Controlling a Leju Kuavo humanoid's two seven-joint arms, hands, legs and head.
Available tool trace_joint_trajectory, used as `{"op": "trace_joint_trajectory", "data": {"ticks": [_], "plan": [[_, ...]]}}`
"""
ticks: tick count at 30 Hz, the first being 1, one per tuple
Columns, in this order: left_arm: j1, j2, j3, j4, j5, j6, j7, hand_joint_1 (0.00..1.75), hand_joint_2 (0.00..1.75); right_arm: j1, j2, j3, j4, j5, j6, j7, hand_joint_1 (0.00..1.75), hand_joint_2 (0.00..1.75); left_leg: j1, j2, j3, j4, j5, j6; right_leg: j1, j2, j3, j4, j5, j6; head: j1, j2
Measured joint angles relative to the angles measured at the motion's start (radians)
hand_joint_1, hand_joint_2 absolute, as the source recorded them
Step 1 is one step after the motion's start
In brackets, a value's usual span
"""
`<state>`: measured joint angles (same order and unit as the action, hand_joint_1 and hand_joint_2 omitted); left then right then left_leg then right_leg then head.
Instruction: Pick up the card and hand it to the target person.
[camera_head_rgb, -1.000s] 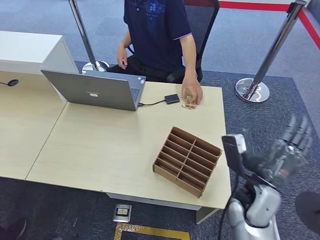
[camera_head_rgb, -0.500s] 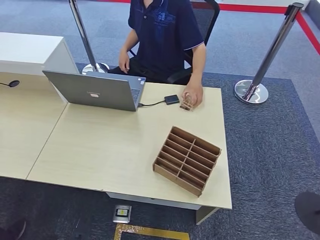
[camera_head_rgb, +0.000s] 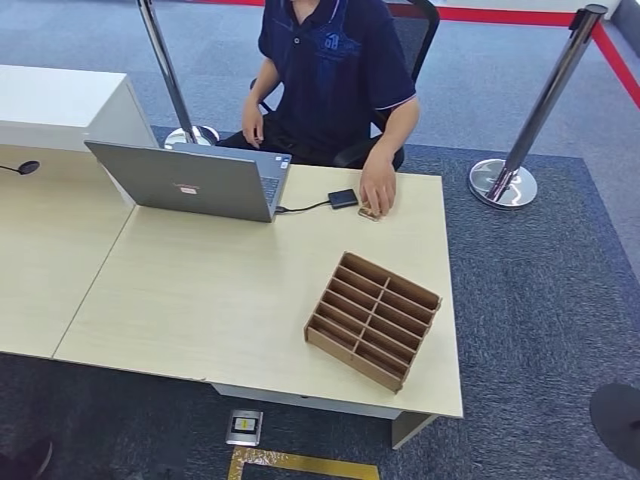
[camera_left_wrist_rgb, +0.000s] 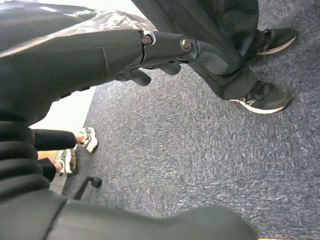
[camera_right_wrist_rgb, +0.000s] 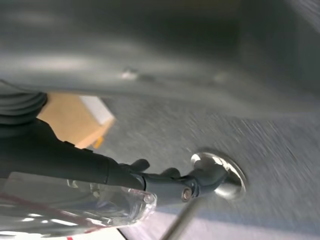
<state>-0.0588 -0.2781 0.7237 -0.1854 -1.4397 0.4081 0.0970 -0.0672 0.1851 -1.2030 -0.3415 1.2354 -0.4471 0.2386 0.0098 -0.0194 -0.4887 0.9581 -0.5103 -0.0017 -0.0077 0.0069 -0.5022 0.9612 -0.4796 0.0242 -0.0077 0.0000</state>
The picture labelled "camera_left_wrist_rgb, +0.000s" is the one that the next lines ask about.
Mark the person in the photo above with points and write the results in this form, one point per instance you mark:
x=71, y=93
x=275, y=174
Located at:
x=225, y=33
x=55, y=139

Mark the white patterned sneaker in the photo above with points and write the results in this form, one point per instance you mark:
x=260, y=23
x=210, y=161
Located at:
x=67, y=161
x=88, y=139

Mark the black chair base caster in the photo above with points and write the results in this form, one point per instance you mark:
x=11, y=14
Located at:
x=96, y=182

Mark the black sneaker white sole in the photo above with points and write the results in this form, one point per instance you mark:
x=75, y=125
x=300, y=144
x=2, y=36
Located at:
x=265, y=99
x=277, y=39

